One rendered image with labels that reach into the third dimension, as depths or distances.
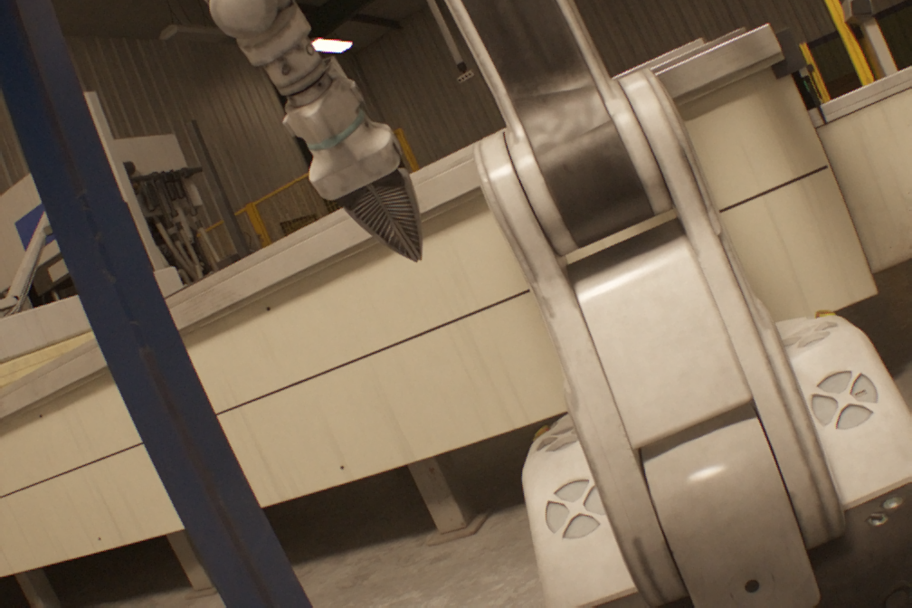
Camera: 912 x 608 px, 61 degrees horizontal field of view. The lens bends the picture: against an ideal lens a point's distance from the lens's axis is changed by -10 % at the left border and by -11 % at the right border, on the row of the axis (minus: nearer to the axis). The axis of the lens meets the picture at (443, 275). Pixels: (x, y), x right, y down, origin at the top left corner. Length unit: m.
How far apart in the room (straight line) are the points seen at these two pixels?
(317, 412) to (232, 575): 1.57
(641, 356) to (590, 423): 0.09
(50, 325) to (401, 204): 3.14
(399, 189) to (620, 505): 0.43
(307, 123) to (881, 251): 1.23
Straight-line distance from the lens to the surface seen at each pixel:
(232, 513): 0.56
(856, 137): 1.76
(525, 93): 0.94
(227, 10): 0.86
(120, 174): 5.12
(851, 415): 1.17
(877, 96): 1.77
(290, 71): 0.90
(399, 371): 1.99
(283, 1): 0.92
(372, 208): 1.00
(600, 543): 1.15
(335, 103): 0.91
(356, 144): 0.93
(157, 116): 12.63
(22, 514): 3.08
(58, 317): 4.06
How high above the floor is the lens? 0.69
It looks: 2 degrees down
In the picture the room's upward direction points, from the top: 24 degrees counter-clockwise
